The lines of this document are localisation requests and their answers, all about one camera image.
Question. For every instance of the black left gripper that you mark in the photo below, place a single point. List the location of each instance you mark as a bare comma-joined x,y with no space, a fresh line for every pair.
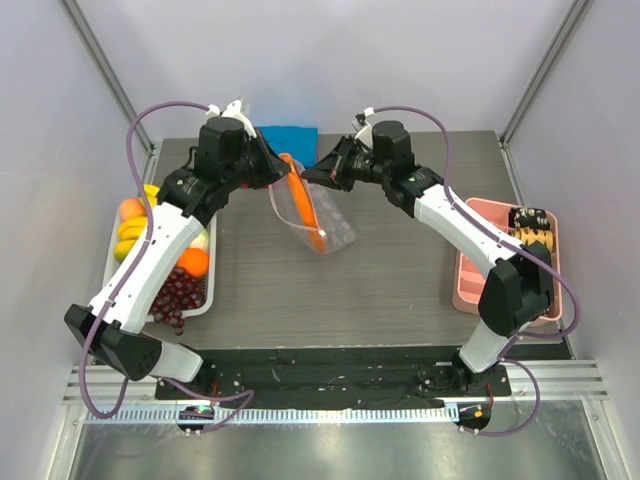
274,167

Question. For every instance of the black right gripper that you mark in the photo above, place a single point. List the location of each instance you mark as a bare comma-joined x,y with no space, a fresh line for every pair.
341,164

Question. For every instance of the orange carrot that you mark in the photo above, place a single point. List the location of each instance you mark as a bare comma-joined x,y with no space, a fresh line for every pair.
304,205

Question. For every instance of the clear pink-dotted zip bag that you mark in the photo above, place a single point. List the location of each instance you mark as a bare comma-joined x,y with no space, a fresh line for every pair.
337,231

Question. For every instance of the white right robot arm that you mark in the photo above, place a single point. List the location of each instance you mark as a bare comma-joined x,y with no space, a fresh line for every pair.
518,287

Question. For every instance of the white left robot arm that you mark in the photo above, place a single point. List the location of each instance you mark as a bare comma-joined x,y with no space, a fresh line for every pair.
110,326

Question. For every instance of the folded blue cloth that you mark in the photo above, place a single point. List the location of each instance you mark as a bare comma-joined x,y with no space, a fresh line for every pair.
300,142

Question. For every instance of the white green radish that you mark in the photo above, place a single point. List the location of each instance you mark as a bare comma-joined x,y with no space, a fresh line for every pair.
201,241

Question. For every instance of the orange fruit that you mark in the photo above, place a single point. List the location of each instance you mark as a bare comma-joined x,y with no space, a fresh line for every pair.
194,261

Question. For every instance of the peach fruit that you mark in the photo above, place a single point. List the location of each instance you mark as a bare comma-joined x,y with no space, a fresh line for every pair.
131,208

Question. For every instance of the dark red grape bunch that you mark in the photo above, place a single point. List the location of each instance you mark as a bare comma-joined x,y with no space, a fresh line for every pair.
180,292

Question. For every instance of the yellow mango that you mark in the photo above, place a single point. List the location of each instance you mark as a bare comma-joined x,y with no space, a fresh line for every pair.
122,249

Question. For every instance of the pink compartment organizer box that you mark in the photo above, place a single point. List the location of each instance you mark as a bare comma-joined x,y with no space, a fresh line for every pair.
469,283

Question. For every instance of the white fruit basket tray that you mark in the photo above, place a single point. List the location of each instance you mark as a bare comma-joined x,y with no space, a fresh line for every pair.
206,283

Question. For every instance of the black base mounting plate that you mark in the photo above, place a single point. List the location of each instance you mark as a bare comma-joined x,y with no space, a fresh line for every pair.
339,378

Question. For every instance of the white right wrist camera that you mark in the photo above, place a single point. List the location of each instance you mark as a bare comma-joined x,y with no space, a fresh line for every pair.
363,127

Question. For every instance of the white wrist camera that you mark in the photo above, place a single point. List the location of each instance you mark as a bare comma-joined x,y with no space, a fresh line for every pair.
234,110
363,127

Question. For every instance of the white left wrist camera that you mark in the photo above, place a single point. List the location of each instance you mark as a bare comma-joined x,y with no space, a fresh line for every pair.
234,110

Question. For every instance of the white slotted cable duct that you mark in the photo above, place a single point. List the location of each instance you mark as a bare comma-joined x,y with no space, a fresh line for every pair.
183,414

